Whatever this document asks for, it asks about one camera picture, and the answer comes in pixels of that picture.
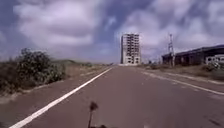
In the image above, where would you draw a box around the long low dark building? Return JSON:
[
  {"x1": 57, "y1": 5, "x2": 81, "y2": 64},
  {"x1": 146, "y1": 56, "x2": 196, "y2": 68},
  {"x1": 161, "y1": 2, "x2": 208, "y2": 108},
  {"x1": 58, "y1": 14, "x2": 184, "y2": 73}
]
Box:
[{"x1": 161, "y1": 44, "x2": 224, "y2": 67}]

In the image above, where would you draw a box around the reddish brown asphalt road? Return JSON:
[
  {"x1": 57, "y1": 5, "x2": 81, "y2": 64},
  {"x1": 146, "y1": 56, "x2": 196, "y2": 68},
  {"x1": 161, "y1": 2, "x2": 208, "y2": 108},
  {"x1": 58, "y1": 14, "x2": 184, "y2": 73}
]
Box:
[{"x1": 0, "y1": 64, "x2": 224, "y2": 128}]

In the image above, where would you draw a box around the tall pale building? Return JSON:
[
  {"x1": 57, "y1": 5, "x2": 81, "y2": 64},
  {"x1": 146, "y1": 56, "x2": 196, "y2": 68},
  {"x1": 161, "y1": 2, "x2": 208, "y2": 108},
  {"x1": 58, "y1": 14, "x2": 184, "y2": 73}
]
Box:
[{"x1": 119, "y1": 32, "x2": 142, "y2": 66}]

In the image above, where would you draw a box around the lattice tower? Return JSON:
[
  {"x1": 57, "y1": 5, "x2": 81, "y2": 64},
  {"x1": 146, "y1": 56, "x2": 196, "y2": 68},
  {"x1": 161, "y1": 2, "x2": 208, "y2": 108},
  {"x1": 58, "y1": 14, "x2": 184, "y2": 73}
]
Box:
[{"x1": 167, "y1": 33, "x2": 177, "y2": 68}]

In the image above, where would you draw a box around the green bush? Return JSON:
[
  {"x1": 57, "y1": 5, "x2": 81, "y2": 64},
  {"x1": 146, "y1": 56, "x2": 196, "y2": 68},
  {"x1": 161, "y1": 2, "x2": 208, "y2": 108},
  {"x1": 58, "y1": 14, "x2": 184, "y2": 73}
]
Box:
[{"x1": 14, "y1": 47, "x2": 67, "y2": 88}]

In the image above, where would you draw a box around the white painted edge line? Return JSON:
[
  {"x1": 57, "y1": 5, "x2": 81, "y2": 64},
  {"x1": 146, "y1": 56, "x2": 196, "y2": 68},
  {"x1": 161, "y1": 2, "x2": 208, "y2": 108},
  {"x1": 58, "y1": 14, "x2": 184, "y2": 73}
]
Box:
[{"x1": 141, "y1": 70, "x2": 224, "y2": 97}]

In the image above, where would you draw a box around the dry grass verge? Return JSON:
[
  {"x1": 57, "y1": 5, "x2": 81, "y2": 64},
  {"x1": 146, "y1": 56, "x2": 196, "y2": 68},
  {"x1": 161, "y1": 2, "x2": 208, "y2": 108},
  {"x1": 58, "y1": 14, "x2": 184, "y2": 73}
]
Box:
[
  {"x1": 136, "y1": 62, "x2": 224, "y2": 85},
  {"x1": 0, "y1": 58, "x2": 113, "y2": 105}
]

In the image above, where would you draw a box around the robot's own part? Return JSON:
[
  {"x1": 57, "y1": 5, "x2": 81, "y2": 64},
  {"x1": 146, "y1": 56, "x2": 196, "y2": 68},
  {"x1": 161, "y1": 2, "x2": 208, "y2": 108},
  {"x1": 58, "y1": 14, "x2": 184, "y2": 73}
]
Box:
[{"x1": 86, "y1": 101, "x2": 100, "y2": 128}]

